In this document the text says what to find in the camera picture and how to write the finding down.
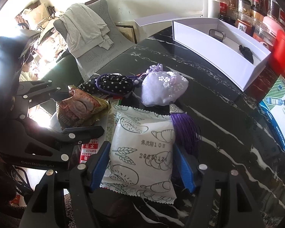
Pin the blue white medicine box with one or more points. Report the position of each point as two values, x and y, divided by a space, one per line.
273 104

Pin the white gift box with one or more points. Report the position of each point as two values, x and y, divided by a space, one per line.
240 57

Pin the grey chair with cushion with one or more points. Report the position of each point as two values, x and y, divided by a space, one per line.
96 58

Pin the orange jar black lid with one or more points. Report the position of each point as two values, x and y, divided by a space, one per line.
257 14

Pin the white bread snack packet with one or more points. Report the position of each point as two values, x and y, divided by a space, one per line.
141 155

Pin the clear jar orange label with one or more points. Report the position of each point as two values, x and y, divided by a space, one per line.
262 35

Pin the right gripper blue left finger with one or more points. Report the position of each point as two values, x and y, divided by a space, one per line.
98 164

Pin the jar with red powder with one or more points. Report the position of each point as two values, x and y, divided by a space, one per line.
244 23

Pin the tall jar dark brown label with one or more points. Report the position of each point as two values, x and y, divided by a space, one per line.
273 10

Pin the purple sachet pouch with tassel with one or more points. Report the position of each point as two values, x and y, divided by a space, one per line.
163 88

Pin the white paper roll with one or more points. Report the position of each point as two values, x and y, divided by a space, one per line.
210 9

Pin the person in cream sweater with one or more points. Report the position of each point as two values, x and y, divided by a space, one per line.
26 74

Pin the black lid dark jar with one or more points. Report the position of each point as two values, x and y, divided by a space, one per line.
228 20

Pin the red white packet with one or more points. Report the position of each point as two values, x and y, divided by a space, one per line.
108 124

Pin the pink plastic jar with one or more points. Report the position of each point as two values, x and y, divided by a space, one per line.
272 25

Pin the red plastic canister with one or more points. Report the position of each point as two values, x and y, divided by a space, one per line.
277 56

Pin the black polka dot scrunchie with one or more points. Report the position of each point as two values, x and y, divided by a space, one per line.
108 84

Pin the red label sauce jar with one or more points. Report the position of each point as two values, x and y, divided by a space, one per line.
223 6

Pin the brown red snack packet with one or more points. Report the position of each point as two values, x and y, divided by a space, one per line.
80 109

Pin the light grey garment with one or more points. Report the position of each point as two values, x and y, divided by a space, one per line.
85 30

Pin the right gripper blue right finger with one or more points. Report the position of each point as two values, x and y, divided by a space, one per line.
184 169

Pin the red foil bag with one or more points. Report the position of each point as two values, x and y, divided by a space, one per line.
282 18

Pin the jar of seeds black lid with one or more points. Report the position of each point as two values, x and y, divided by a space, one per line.
244 7

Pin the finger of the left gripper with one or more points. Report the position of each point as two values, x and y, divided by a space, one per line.
46 148
37 92

